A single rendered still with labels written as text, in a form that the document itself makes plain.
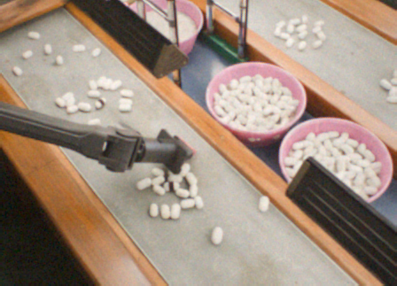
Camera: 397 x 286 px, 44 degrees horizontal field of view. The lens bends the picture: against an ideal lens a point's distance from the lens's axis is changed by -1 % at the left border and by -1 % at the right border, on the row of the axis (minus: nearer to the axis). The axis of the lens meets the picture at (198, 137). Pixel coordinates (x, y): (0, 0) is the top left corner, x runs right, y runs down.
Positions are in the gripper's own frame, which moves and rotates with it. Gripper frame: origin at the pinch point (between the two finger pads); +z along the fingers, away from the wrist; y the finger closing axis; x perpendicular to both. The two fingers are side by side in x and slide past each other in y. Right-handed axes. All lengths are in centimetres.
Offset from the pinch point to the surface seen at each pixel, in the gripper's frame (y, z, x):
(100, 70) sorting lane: 42.3, -0.5, 1.6
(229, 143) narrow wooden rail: -4.4, 5.3, -6.5
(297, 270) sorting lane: -38.2, -0.9, 2.2
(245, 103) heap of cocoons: 6.0, 18.6, -13.2
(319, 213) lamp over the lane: -42, -26, -19
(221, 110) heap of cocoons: 7.1, 12.3, -9.3
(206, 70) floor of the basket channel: 28.2, 25.1, -11.6
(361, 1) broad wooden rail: 14, 60, -53
